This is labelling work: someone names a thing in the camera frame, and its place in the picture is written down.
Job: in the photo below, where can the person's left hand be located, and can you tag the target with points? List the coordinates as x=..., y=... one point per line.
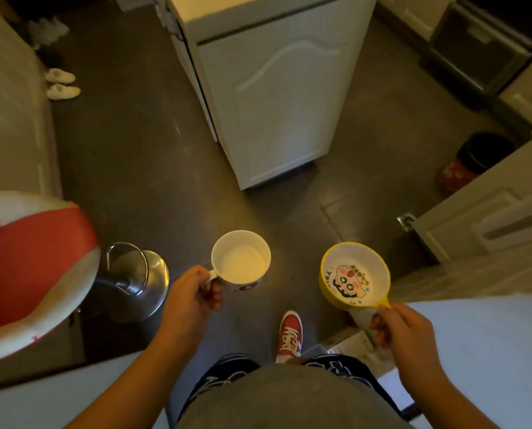
x=186, y=303

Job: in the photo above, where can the person's right hand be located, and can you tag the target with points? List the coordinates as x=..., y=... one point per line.
x=406, y=339

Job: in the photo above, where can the person's left thumb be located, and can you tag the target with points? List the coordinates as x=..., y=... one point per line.
x=199, y=271

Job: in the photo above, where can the person's right thumb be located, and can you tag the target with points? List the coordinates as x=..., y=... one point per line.
x=393, y=309

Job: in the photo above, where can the white ceramic mug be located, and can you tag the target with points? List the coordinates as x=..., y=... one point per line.
x=241, y=261

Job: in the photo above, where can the person's left forearm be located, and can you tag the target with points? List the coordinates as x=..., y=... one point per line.
x=123, y=388

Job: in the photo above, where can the person's right forearm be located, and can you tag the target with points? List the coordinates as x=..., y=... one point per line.
x=440, y=399

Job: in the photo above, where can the chrome chair base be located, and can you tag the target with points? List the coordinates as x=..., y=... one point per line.
x=136, y=281

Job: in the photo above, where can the red and white sneaker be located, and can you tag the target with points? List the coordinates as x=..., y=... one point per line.
x=290, y=337

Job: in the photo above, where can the grey shirt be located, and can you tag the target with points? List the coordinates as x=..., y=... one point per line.
x=288, y=402

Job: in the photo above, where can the red and black waste bin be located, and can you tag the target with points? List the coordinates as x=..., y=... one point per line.
x=473, y=163

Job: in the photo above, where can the red and white round chair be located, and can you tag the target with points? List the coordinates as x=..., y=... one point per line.
x=29, y=268

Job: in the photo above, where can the white cabinet with arched door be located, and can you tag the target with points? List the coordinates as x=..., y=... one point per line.
x=275, y=93

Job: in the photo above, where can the white slipper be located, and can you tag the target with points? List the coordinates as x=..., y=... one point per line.
x=63, y=91
x=60, y=76

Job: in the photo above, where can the dark kitchen appliance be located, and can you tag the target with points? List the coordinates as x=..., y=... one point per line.
x=485, y=44

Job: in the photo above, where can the white shoes pile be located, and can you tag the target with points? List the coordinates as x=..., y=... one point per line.
x=47, y=31

